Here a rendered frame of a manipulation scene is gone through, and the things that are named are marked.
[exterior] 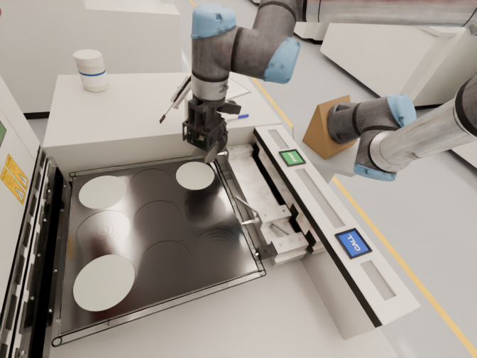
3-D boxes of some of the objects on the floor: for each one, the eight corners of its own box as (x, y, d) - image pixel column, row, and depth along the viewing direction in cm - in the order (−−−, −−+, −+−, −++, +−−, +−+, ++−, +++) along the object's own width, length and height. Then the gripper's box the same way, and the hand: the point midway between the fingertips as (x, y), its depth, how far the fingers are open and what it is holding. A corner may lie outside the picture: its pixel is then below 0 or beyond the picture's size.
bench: (390, 114, 300) (579, -157, 154) (313, 54, 407) (382, -139, 261) (445, 108, 336) (641, -116, 190) (361, 54, 444) (445, -115, 298)
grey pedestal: (292, 197, 184) (341, 99, 124) (336, 243, 162) (421, 151, 102) (238, 226, 160) (266, 122, 100) (281, 284, 138) (350, 196, 78)
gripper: (177, 94, 49) (180, 167, 65) (214, 111, 47) (209, 182, 63) (201, 80, 55) (199, 150, 70) (236, 94, 53) (226, 164, 68)
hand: (209, 157), depth 67 cm, fingers closed
